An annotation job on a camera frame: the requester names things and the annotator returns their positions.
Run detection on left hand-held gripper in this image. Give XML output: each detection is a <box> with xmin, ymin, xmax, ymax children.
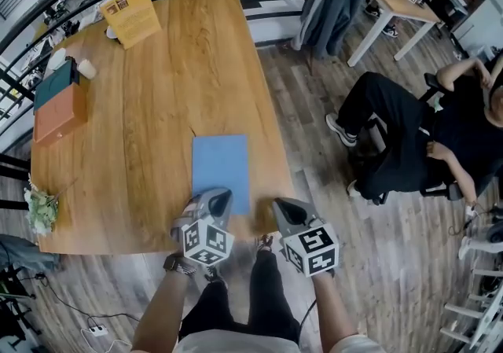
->
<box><xmin>169</xmin><ymin>186</ymin><xmax>236</xmax><ymax>268</ymax></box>

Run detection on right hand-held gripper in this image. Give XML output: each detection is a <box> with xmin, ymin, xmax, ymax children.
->
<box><xmin>271</xmin><ymin>197</ymin><xmax>340</xmax><ymax>278</ymax></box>

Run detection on person's left forearm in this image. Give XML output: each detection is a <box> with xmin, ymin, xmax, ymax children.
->
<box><xmin>131</xmin><ymin>264</ymin><xmax>197</xmax><ymax>353</ymax></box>

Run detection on person's right forearm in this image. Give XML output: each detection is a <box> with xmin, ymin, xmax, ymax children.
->
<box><xmin>312</xmin><ymin>270</ymin><xmax>361</xmax><ymax>344</ymax></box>

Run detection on person's left shoe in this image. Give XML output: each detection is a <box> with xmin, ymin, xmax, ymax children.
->
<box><xmin>203</xmin><ymin>264</ymin><xmax>227</xmax><ymax>285</ymax></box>

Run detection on person's shoe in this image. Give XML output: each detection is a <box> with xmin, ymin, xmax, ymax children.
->
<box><xmin>255</xmin><ymin>233</ymin><xmax>275</xmax><ymax>254</ymax></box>
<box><xmin>203</xmin><ymin>264</ymin><xmax>227</xmax><ymax>285</ymax></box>

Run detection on person's right shoe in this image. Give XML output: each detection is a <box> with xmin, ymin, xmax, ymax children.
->
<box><xmin>255</xmin><ymin>233</ymin><xmax>275</xmax><ymax>254</ymax></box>

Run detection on person's black trousers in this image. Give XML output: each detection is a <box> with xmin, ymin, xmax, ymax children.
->
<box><xmin>178</xmin><ymin>251</ymin><xmax>302</xmax><ymax>343</ymax></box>

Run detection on person's grey shirt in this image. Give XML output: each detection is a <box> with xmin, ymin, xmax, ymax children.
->
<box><xmin>172</xmin><ymin>329</ymin><xmax>388</xmax><ymax>353</ymax></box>

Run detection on white flower bouquet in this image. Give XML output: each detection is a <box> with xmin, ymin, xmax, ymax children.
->
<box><xmin>23</xmin><ymin>176</ymin><xmax>79</xmax><ymax>235</ymax></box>

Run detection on orange brown box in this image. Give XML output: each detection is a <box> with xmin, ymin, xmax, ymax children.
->
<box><xmin>32</xmin><ymin>82</ymin><xmax>90</xmax><ymax>147</ymax></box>

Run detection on black office chair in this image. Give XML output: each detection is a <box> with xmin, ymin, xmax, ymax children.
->
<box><xmin>355</xmin><ymin>72</ymin><xmax>503</xmax><ymax>207</ymax></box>

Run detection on white cup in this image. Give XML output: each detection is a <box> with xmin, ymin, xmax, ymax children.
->
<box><xmin>76</xmin><ymin>58</ymin><xmax>97</xmax><ymax>79</ymax></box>

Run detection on dark green box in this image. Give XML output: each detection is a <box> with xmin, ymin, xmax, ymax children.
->
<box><xmin>33</xmin><ymin>58</ymin><xmax>82</xmax><ymax>112</ymax></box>

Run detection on yellow standing menu card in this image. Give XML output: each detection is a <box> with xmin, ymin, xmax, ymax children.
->
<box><xmin>98</xmin><ymin>0</ymin><xmax>163</xmax><ymax>50</ymax></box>

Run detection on white bowl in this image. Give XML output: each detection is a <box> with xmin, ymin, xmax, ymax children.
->
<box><xmin>46</xmin><ymin>47</ymin><xmax>68</xmax><ymax>71</ymax></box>

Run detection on grey hanging coat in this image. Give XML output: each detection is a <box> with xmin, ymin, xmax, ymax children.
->
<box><xmin>290</xmin><ymin>0</ymin><xmax>373</xmax><ymax>58</ymax></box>

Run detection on beaded bracelet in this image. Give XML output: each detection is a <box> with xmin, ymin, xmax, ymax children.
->
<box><xmin>174</xmin><ymin>259</ymin><xmax>198</xmax><ymax>277</ymax></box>

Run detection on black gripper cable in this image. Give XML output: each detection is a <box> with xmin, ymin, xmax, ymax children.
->
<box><xmin>298</xmin><ymin>299</ymin><xmax>318</xmax><ymax>340</ymax></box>

